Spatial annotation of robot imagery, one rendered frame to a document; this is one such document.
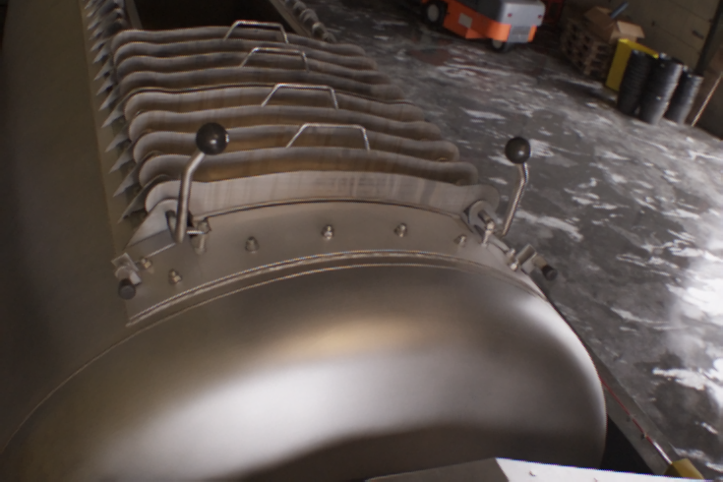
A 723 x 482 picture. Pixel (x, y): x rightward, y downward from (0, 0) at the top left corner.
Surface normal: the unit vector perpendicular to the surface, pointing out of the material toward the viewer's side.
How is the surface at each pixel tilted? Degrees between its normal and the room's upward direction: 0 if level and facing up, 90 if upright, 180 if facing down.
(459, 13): 90
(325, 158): 90
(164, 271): 28
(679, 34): 90
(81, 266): 40
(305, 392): 66
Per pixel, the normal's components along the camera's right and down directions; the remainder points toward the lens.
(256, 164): 0.36, 0.53
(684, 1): -0.91, 0.00
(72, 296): -0.45, -0.62
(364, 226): 0.24, -0.85
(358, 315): 0.29, -0.50
